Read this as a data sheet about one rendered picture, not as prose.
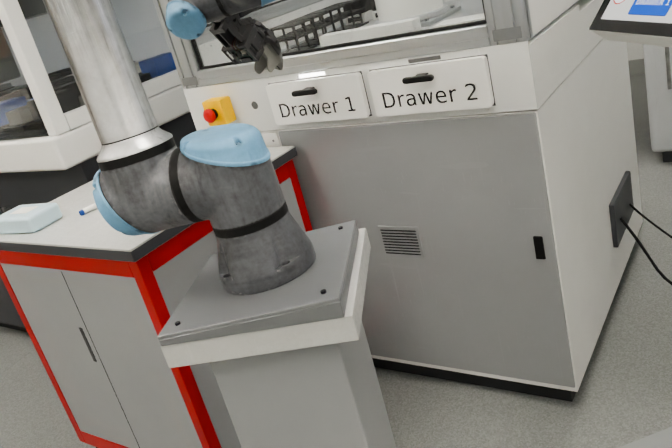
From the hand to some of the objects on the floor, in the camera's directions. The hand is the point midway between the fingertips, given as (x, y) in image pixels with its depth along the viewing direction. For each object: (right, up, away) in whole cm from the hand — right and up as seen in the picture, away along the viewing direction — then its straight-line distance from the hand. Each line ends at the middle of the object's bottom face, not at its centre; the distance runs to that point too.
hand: (278, 63), depth 153 cm
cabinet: (+58, -66, +75) cm, 116 cm away
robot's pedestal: (+22, -113, -25) cm, 118 cm away
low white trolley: (-20, -99, +43) cm, 110 cm away
